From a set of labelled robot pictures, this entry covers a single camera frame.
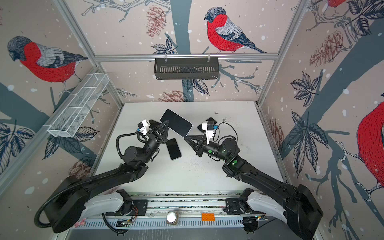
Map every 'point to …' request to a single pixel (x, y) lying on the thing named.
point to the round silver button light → (172, 217)
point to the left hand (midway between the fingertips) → (170, 122)
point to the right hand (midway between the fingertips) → (187, 137)
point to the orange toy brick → (208, 217)
